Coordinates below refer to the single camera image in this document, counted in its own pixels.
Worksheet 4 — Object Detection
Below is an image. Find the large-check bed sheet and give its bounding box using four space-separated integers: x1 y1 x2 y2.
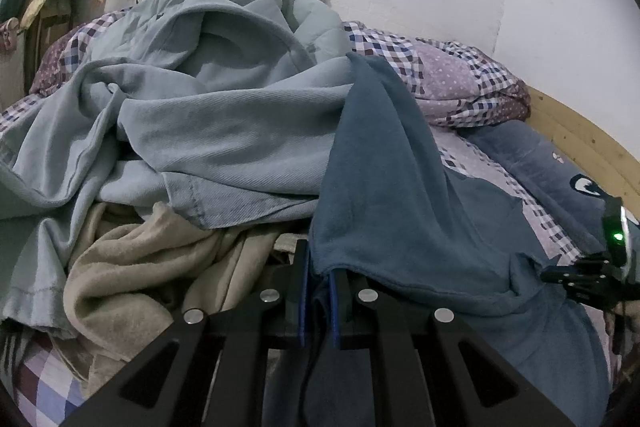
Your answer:
0 99 626 427

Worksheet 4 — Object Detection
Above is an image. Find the light blue garment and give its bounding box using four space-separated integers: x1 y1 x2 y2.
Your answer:
0 0 362 343

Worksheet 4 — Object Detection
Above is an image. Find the beige garment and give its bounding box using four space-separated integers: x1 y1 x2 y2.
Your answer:
62 202 301 383

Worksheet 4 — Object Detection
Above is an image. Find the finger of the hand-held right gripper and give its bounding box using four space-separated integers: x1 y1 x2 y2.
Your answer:
540 256 617 304

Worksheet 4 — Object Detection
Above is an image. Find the checkered pillow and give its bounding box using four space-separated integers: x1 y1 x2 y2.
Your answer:
30 7 532 128

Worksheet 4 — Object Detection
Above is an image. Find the floral cloth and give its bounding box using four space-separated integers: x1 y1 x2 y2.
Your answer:
0 19 22 54

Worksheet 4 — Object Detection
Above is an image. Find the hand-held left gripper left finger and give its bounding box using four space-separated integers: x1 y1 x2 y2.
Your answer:
60 239 311 427

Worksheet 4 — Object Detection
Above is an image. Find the dark teal sweatshirt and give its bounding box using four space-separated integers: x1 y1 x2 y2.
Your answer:
270 52 613 427

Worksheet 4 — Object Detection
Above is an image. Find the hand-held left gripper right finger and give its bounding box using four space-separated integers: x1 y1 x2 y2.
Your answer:
327 269 576 427

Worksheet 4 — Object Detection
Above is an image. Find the blue pillow with eye print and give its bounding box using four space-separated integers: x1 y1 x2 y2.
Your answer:
465 121 640 259

